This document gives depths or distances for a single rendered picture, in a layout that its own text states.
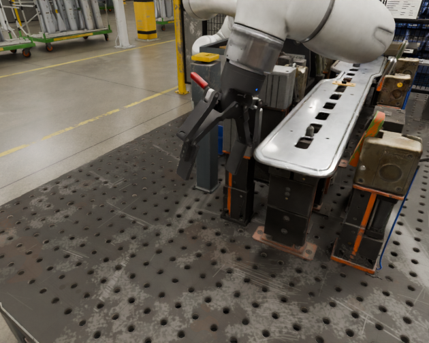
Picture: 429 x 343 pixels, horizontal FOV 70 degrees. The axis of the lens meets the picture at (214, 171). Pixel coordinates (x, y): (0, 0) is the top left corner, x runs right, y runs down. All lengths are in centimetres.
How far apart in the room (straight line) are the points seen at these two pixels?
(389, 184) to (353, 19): 36
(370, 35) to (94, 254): 82
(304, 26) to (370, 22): 11
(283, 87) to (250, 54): 49
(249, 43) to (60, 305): 70
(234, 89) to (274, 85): 47
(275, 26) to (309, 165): 31
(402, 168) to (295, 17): 39
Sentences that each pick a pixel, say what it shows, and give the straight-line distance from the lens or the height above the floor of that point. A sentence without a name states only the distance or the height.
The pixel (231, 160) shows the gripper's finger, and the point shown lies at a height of 102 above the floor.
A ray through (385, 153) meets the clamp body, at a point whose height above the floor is 104.
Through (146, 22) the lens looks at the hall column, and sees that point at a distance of 889.
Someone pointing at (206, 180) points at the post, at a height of 75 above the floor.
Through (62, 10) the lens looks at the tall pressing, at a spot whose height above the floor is 75.
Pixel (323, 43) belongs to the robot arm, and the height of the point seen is 125.
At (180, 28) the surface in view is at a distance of 429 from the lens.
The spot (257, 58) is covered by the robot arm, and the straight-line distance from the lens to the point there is 52.
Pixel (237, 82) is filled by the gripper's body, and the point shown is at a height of 120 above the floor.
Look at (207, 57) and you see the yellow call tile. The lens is 91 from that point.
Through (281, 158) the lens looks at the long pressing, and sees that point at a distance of 71.
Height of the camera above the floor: 134
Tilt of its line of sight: 32 degrees down
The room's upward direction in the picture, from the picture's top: straight up
